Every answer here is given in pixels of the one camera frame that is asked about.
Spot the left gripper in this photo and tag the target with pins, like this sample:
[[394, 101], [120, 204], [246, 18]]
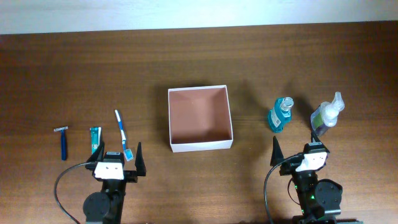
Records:
[[132, 176]]

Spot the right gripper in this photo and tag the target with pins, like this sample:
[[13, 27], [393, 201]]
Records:
[[277, 155]]

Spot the blue white toothbrush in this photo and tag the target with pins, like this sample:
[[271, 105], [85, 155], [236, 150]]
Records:
[[127, 151]]

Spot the teal toothpaste tube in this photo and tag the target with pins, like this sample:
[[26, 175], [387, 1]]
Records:
[[95, 133]]

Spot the blue mouthwash bottle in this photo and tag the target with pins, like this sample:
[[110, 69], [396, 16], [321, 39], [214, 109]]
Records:
[[280, 114]]

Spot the clear foam soap bottle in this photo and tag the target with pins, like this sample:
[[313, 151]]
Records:
[[326, 115]]

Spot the blue disposable razor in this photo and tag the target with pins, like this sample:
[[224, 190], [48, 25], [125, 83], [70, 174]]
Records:
[[63, 141]]

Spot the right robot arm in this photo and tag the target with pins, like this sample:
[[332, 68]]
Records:
[[319, 200]]

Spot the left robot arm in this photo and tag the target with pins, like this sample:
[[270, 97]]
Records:
[[106, 206]]

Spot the white cardboard box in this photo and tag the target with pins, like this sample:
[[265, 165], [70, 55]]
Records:
[[199, 118]]

